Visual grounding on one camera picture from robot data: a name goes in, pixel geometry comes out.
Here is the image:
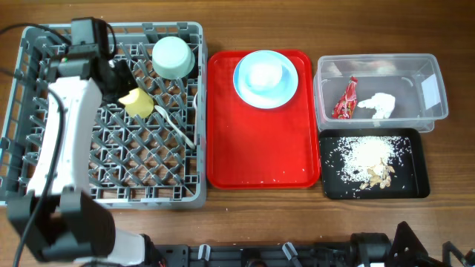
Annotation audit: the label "yellow plastic cup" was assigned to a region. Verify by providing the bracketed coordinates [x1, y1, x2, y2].
[119, 88, 154, 119]

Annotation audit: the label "white plastic spoon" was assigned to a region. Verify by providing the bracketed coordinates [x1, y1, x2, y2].
[154, 93, 199, 150]

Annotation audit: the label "mint green bowl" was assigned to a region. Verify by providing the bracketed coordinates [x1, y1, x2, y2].
[152, 36, 195, 80]

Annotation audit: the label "red snack wrapper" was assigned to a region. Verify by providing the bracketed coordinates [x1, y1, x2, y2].
[332, 76, 358, 119]

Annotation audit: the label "rice and food scraps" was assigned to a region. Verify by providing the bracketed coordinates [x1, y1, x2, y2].
[324, 136, 412, 191]

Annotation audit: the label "white napkin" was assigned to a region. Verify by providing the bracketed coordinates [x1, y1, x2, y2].
[357, 93, 396, 119]

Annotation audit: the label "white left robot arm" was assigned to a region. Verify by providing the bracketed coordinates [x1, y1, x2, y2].
[7, 56, 160, 266]

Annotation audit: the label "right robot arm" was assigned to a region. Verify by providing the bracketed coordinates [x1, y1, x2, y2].
[347, 221, 474, 267]

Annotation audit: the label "grey dishwasher rack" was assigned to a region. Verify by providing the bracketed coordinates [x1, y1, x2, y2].
[1, 22, 208, 209]

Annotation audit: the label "black waste tray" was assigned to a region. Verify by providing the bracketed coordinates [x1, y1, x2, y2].
[319, 128, 430, 200]

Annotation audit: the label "light blue plate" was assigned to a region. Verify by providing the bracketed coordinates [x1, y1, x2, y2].
[232, 50, 299, 109]

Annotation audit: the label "red plastic tray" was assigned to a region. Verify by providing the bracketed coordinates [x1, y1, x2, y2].
[206, 50, 321, 190]

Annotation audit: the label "clear plastic bin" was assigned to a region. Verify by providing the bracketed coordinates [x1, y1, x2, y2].
[314, 53, 449, 133]

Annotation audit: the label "black mounting rail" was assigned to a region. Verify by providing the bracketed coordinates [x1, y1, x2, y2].
[156, 243, 358, 267]

